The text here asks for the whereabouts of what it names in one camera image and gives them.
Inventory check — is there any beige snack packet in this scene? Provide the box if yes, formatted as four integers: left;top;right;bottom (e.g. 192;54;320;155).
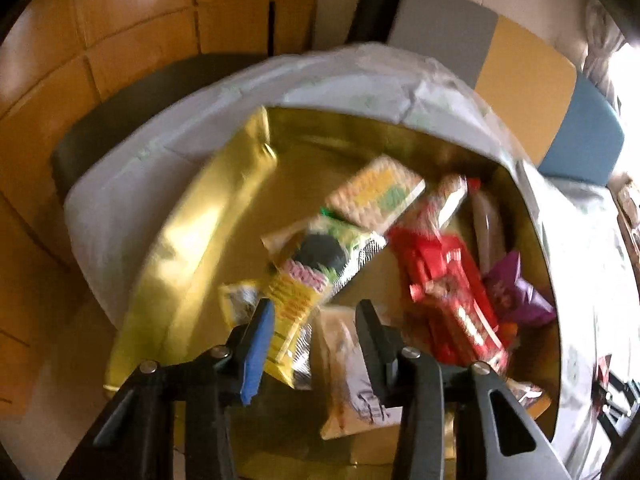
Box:
310;305;406;441

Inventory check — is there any red white print snack packet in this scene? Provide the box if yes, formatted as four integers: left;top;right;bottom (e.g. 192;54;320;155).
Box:
400;174;468;241

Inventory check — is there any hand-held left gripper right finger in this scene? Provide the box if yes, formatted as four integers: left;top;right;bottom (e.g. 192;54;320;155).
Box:
355;299;573;480

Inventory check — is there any green cracker packet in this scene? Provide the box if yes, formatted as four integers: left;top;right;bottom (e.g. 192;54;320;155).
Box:
322;156;426;228

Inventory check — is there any grey yellow blue headboard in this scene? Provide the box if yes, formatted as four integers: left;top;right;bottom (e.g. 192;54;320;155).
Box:
387;0;626;186

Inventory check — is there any white long stick packet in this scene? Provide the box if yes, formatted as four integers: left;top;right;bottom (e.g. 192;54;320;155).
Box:
467;177;506;273

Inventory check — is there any gold tin box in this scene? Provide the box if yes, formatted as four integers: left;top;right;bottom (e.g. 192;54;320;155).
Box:
102;105;563;466

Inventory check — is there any silver yellow snack packet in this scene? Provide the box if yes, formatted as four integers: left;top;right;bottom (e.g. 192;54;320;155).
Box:
219;282;263;328

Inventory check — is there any orange clear nut packet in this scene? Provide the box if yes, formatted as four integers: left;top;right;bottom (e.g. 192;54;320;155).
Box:
492;320;551;418

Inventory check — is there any wooden wardrobe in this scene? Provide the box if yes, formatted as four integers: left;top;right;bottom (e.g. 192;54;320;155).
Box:
0;0;321;421

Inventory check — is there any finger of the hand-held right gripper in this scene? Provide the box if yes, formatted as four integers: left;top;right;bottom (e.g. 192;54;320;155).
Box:
605;374;640;401
594;392;640;437

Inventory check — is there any purple snack packet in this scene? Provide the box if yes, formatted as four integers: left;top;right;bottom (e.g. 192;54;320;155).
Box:
482;251;557;328

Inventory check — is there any yellow green snack packet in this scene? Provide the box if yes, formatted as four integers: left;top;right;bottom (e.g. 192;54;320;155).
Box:
260;215;388;391

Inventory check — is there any tied floral curtain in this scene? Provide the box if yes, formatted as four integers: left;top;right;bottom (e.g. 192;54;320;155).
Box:
575;0;626;106

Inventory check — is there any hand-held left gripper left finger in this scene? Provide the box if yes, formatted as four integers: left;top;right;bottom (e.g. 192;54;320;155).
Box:
55;299;277;480

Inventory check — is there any wooden side table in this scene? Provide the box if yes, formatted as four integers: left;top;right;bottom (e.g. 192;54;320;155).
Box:
617;180;640;241

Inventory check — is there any dark rolled mat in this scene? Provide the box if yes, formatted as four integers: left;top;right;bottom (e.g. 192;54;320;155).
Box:
347;0;412;43

